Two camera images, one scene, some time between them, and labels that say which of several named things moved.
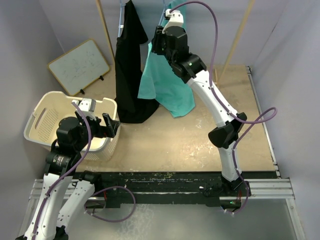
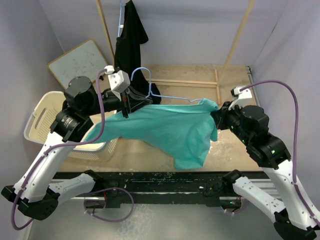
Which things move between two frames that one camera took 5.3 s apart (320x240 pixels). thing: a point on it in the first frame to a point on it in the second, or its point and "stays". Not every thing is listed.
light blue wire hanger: x=164 y=8 to x=150 y=93
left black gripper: x=105 y=131 to x=132 y=94
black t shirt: x=128 y=56 stays
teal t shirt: x=173 y=91 to x=183 y=130
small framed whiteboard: x=79 y=67 stays
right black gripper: x=158 y=37 to x=220 y=114
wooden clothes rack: x=100 y=8 stays
